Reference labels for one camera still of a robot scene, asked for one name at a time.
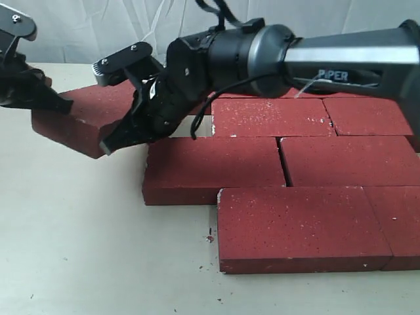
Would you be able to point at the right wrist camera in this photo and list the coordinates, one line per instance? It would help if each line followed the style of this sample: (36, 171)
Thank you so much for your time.
(134, 63)

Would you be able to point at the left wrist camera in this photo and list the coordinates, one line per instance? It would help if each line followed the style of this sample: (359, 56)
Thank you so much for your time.
(15, 25)

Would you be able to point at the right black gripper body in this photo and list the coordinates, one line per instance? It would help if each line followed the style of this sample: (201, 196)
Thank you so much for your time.
(160, 105)

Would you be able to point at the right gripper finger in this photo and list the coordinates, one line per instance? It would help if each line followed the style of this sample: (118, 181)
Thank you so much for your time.
(126, 134)

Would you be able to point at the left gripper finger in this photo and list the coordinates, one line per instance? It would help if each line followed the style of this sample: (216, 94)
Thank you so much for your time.
(62, 104)

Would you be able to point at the second row red brick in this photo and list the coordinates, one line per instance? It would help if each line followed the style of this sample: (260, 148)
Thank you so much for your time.
(281, 117)

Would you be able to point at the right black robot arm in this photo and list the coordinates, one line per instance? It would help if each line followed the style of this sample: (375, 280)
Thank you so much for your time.
(254, 59)

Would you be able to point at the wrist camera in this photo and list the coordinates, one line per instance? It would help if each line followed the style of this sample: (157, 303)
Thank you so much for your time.
(134, 63)
(15, 25)

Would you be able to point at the pale blue backdrop cloth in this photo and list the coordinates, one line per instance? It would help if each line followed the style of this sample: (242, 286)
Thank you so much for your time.
(84, 31)

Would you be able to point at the right row red brick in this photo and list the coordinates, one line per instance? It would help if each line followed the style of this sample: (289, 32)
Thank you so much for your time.
(369, 117)

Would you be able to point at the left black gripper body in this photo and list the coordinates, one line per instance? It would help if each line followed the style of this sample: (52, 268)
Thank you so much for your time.
(25, 87)

